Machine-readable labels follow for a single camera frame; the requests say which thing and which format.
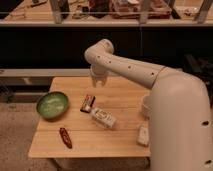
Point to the red chili pepper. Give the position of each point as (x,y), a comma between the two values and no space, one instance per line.
(65,137)

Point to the wooden table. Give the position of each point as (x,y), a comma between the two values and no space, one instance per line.
(89,138)

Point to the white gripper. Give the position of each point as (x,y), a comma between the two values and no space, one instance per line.
(98,76)

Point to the wooden shelf with clutter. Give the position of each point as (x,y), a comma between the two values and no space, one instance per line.
(107,13)

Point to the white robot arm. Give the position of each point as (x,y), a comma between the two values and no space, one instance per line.
(180,121)

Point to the brown snack bar packet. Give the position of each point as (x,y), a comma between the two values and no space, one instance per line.
(87,103)

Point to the green ceramic bowl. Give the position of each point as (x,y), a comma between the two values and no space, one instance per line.
(52,105)

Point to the white paper cup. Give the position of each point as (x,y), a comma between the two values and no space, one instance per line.
(145,106)

